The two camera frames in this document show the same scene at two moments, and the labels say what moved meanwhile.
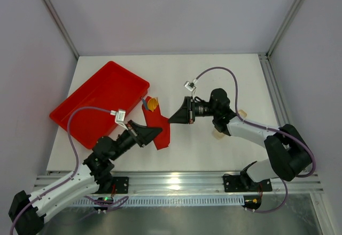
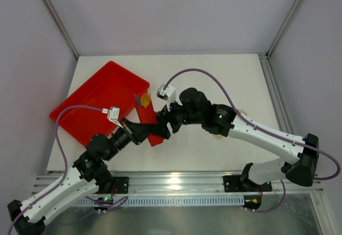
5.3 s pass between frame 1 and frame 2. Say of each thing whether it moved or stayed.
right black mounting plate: stayed
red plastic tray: stayed
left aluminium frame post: stayed
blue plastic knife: moved
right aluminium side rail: stayed
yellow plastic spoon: moved
